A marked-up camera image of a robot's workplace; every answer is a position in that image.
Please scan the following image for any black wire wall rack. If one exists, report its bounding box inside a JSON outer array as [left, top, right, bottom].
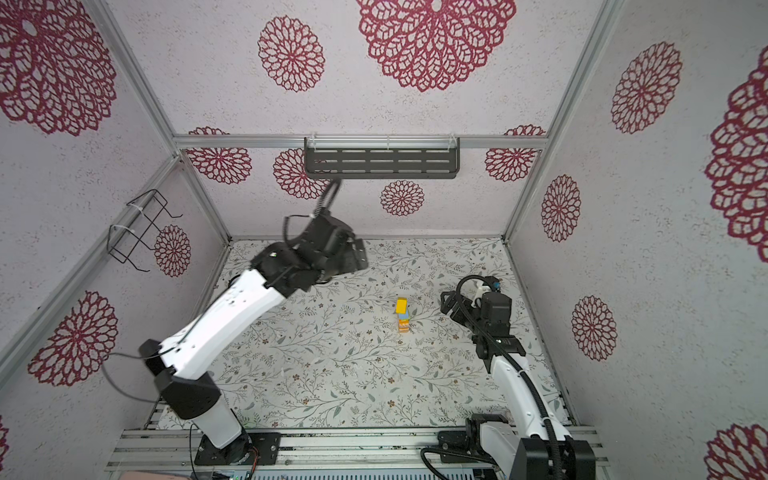
[[106, 188, 182, 273]]

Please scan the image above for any dark grey wall shelf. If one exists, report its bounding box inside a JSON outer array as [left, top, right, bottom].
[[304, 137, 461, 180]]

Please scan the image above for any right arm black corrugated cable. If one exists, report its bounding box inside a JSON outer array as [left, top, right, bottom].
[[419, 274, 565, 480]]

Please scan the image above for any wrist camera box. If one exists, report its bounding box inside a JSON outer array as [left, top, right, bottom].
[[480, 276, 513, 336], [297, 214, 354, 257]]

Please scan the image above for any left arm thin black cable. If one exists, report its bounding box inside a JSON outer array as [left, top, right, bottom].
[[100, 263, 283, 475]]

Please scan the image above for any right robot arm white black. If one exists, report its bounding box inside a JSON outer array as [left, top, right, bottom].
[[440, 290, 597, 479]]

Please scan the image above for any yellow house-shaped block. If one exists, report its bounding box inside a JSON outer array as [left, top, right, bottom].
[[395, 297, 408, 315]]

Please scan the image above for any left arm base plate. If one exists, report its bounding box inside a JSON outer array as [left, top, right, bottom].
[[193, 431, 282, 466]]

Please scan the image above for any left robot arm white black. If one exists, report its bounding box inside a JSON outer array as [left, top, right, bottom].
[[139, 239, 368, 453]]

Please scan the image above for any aluminium front rail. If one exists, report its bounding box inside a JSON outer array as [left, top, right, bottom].
[[107, 427, 612, 475]]

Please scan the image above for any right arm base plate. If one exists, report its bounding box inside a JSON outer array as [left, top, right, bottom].
[[437, 430, 496, 465]]

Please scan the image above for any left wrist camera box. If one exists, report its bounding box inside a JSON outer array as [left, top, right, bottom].
[[297, 214, 354, 257]]

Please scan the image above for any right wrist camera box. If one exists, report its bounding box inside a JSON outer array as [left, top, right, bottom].
[[480, 276, 513, 336]]

